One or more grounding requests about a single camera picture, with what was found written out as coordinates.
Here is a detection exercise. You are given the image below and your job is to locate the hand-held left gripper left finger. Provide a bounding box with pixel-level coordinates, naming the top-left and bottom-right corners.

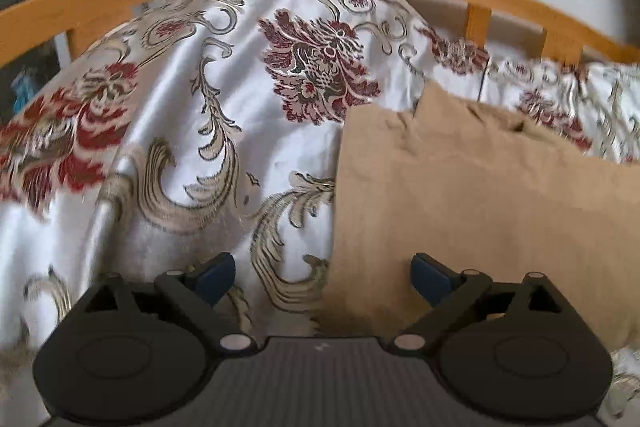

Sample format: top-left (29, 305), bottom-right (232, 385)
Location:
top-left (72, 252), bottom-right (260, 354)

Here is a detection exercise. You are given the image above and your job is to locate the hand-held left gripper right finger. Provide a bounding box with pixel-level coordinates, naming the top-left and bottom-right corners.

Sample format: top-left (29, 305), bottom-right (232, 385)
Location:
top-left (390, 252), bottom-right (571, 353)

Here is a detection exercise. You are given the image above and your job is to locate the tan hooded jacket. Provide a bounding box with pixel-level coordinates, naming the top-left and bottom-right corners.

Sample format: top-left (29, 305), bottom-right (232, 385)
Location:
top-left (320, 79), bottom-right (640, 350)

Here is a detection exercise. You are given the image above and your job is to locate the white floral bed sheet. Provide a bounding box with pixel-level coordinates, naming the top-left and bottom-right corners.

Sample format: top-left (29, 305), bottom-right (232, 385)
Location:
top-left (0, 0), bottom-right (640, 427)

